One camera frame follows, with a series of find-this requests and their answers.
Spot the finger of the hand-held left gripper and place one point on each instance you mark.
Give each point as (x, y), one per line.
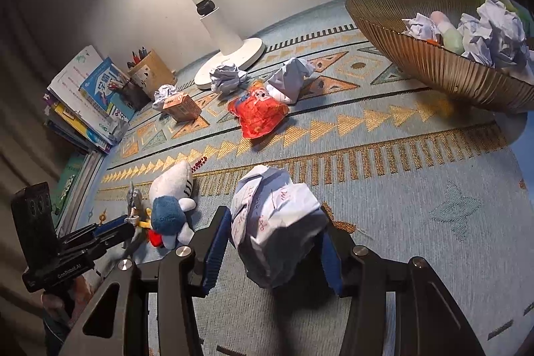
(112, 223)
(119, 237)

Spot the light green plush toy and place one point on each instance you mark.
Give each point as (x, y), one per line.
(453, 39)

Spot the red snack packet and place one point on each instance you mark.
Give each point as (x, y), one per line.
(260, 112)

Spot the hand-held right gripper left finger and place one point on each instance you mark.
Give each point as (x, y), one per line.
(217, 251)

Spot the black mesh pen holder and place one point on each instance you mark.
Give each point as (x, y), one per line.
(133, 94)

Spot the brown ribbed bowl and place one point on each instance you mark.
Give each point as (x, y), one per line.
(438, 76)

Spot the red beaded trinket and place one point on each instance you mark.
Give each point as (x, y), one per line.
(199, 164)

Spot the beige cloth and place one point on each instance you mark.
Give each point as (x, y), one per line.
(23, 147)

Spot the crumpled silver packet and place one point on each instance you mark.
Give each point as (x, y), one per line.
(117, 128)

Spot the row of books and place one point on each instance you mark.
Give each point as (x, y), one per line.
(83, 101)

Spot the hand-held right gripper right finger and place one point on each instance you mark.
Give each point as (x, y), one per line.
(332, 266)

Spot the white desk lamp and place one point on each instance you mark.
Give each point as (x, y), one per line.
(217, 26)

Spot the blue patterned woven mat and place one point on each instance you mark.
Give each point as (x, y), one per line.
(396, 181)

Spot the orange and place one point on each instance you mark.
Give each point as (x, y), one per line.
(434, 42)

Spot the green cover book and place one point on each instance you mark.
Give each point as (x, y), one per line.
(71, 176)

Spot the pink plush toy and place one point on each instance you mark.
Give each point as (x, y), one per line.
(441, 18)

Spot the small grey figurine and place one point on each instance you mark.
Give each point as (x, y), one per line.
(133, 199)

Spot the small brown carton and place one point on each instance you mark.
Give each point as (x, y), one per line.
(181, 107)

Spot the bamboo pen holder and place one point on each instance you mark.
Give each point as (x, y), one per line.
(153, 70)

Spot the person's left hand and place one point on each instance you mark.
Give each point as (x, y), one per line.
(54, 304)

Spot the small yellow toy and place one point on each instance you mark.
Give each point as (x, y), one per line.
(144, 223)

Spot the white paper ball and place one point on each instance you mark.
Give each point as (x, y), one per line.
(275, 222)
(496, 32)
(227, 78)
(292, 78)
(421, 26)
(165, 95)

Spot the white and blue plush toy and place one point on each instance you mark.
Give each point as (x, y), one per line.
(167, 214)

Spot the bundle of black red pens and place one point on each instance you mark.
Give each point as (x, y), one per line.
(139, 53)

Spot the small red toy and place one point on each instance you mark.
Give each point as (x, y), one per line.
(155, 238)

